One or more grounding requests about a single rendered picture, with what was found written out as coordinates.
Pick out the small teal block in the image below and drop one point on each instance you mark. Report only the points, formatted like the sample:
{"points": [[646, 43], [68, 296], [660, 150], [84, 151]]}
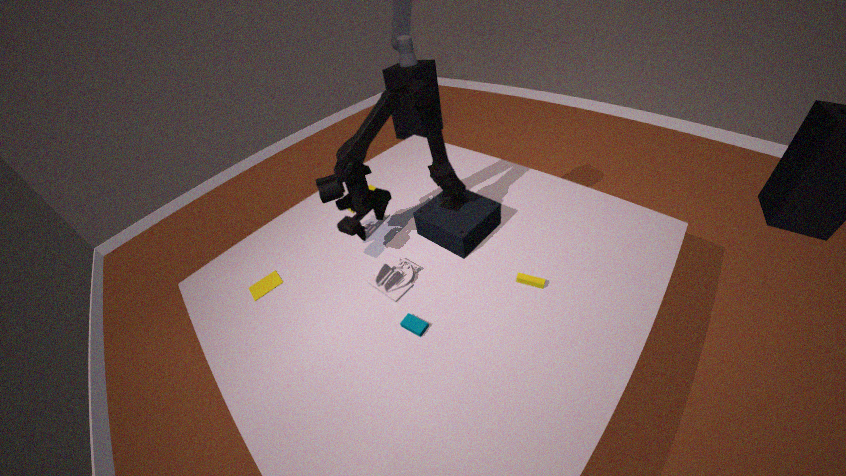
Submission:
{"points": [[414, 325]]}

